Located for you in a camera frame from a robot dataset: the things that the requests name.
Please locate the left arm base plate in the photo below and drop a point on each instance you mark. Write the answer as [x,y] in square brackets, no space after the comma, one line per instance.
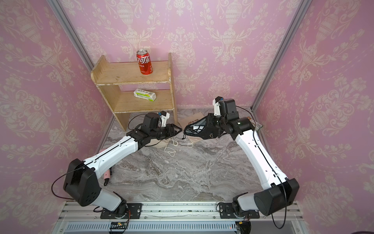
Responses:
[130,211]

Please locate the beige linen drawstring bag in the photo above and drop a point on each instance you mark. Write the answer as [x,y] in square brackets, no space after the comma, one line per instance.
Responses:
[168,145]

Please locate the wooden two-tier shelf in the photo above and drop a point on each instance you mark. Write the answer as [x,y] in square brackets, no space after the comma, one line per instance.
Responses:
[117,81]

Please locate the white hair dryer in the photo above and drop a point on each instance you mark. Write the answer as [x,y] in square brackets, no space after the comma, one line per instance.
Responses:
[199,126]

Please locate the beige pouch under black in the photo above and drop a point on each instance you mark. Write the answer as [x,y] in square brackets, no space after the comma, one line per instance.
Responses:
[189,120]

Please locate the red cola can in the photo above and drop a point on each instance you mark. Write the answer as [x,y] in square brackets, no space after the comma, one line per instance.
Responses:
[144,62]

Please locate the white green small box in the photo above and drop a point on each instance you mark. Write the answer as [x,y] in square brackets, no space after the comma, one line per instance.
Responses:
[143,94]

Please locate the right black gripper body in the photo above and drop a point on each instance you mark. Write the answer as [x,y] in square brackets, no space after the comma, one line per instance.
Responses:
[223,123]

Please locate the aluminium front rail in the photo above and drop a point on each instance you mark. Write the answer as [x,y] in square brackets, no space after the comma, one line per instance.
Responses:
[188,217]

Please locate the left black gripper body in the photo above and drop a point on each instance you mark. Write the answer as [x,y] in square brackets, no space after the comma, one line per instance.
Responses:
[160,132]

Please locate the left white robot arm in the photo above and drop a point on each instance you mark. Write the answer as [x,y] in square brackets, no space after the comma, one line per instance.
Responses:
[81,181]

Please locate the pink hair dryer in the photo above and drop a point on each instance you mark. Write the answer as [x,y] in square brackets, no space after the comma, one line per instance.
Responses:
[107,176]

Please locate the black drawstring pouch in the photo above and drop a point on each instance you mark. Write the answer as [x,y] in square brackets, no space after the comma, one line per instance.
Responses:
[211,131]

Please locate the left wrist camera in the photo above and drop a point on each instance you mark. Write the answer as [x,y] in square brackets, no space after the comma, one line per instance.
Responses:
[164,116]

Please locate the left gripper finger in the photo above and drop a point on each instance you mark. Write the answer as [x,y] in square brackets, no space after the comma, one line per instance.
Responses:
[174,133]
[173,126]

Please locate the green snack packet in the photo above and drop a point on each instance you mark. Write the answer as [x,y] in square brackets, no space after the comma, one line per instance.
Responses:
[256,125]

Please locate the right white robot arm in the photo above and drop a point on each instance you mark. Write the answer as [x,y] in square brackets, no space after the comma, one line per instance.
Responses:
[279,191]

